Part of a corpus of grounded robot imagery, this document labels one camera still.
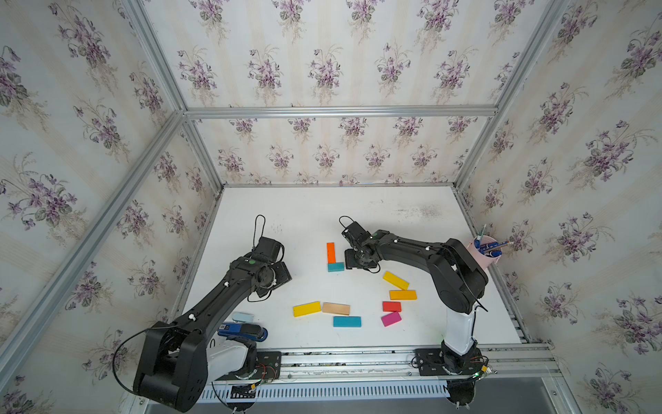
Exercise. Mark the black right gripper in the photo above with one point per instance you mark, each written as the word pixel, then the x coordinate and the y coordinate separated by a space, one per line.
pixel 350 263

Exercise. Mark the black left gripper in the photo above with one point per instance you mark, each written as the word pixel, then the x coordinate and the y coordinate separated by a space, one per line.
pixel 284 276

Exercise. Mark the small teal wooden block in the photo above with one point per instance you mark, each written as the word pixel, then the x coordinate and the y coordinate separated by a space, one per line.
pixel 336 267

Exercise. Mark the orange wooden block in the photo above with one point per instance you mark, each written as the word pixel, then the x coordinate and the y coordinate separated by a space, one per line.
pixel 331 253

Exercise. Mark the natural wood block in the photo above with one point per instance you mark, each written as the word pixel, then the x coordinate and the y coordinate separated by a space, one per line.
pixel 336 309

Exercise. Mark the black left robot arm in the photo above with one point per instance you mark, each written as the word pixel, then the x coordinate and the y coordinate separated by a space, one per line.
pixel 178 360

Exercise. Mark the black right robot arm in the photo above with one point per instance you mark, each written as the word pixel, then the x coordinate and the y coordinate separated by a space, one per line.
pixel 458 279

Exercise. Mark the light blue eraser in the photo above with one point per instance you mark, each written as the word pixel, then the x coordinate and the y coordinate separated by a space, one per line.
pixel 242 318

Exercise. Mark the amber yellow wooden block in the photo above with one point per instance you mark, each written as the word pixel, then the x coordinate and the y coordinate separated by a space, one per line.
pixel 402 295

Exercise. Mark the blue stapler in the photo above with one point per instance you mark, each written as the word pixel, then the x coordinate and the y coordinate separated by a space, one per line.
pixel 252 332

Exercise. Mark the red wooden block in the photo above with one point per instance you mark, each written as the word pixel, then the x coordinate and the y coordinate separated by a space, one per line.
pixel 392 306

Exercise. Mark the long teal wooden block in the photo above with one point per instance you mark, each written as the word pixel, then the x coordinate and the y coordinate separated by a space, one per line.
pixel 347 322

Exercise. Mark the magenta wooden block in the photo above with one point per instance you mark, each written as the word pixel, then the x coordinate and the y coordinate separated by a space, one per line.
pixel 391 318

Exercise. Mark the pink pen cup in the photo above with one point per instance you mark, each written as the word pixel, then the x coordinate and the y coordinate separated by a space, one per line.
pixel 487 259

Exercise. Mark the blue pens in cup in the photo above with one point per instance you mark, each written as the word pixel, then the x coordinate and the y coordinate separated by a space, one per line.
pixel 488 246

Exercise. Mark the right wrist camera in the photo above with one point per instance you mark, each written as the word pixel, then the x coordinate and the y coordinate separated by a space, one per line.
pixel 355 235

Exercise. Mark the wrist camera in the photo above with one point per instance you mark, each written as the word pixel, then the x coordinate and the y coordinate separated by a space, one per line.
pixel 269 250
pixel 355 235

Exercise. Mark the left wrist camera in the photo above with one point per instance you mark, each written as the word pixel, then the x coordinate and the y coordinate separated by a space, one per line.
pixel 269 250

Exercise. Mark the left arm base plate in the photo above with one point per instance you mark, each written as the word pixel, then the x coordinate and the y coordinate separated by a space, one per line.
pixel 267 367

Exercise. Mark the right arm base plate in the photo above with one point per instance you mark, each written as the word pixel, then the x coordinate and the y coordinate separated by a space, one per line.
pixel 444 361

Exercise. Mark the aluminium mounting rail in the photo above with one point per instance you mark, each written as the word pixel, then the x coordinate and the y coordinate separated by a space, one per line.
pixel 378 373

